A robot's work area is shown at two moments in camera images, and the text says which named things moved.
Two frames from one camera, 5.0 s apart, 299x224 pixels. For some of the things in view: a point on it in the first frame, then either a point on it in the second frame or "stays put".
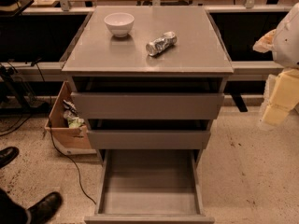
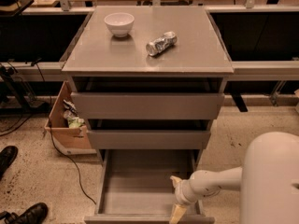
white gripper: (287, 44) → (181, 192)
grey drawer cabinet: (149, 80) stays put
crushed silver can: (166, 40) stays put
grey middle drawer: (149, 139) stays put
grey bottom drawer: (150, 187) stays put
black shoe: (41, 210) → (35, 215)
